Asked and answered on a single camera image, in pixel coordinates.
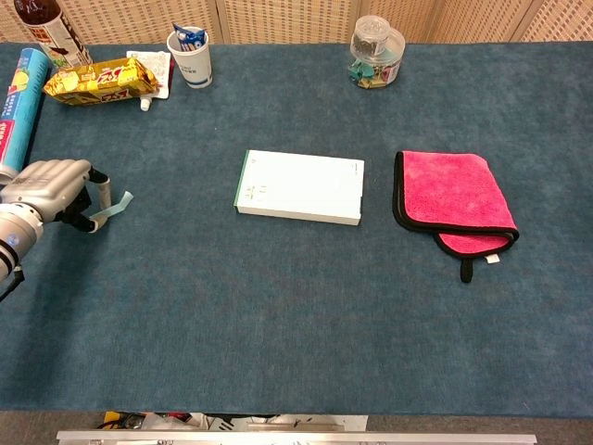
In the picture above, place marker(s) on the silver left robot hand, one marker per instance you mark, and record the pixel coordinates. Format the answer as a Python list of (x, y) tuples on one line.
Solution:
[(51, 185)]

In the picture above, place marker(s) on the small teal paper strip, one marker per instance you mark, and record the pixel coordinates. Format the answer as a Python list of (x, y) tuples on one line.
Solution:
[(116, 207)]

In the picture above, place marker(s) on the white cardboard box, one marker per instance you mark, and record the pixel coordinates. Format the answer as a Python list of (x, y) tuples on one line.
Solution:
[(301, 185)]

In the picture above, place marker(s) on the blue food wrap roll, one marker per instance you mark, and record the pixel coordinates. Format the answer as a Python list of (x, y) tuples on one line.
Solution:
[(21, 116)]

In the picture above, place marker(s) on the gold snack package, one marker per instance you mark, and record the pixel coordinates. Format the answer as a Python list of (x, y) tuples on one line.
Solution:
[(97, 81)]

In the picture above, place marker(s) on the brown drink bottle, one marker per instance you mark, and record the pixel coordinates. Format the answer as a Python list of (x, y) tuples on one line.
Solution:
[(51, 32)]

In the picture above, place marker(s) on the white spout pouch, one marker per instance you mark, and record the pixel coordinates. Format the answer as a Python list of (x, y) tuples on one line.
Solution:
[(157, 62)]

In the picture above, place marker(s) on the white paper cup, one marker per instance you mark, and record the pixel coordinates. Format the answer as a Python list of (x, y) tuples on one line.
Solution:
[(197, 65)]

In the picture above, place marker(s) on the blue snack packet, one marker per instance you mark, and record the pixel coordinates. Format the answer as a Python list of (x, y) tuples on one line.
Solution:
[(187, 39)]

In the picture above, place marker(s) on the yellow black tool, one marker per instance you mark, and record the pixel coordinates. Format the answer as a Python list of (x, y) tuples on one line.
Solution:
[(111, 417)]

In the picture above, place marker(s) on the wicker folding screen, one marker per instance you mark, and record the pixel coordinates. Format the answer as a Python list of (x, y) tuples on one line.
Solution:
[(287, 18)]

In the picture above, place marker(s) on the clear jar of binder clips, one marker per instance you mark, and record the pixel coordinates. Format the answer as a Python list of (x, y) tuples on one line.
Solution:
[(375, 74)]

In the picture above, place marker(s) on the small clear clip jar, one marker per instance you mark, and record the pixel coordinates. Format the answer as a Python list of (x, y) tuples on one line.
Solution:
[(370, 32)]

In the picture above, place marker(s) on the pink black-edged microfiber cloth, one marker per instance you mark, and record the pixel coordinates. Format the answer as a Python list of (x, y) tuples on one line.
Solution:
[(454, 194)]

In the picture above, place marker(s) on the aluminium profile rail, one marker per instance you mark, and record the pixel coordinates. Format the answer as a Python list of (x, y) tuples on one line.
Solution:
[(296, 437)]

